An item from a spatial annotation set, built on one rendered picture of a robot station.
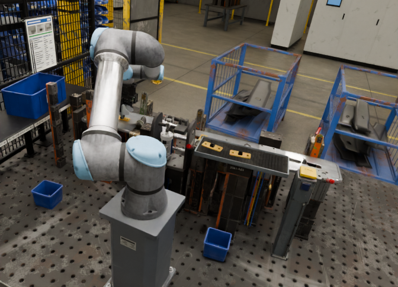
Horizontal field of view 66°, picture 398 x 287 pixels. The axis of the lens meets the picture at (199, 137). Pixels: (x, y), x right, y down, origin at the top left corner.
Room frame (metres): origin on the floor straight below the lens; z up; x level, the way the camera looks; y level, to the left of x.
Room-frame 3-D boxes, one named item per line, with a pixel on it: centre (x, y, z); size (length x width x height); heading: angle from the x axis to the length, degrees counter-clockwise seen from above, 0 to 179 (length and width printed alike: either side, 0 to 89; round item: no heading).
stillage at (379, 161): (3.22, -1.81, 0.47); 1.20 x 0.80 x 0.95; 162
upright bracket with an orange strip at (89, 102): (1.39, 0.57, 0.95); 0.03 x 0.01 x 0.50; 79
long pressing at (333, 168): (1.43, -0.04, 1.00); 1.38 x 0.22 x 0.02; 79
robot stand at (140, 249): (0.77, 0.15, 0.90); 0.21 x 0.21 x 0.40; 71
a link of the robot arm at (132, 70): (1.42, 0.38, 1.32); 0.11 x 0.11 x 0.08; 10
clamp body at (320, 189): (1.15, -0.57, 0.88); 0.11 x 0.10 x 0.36; 169
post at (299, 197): (1.01, -0.44, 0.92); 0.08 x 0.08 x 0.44; 79
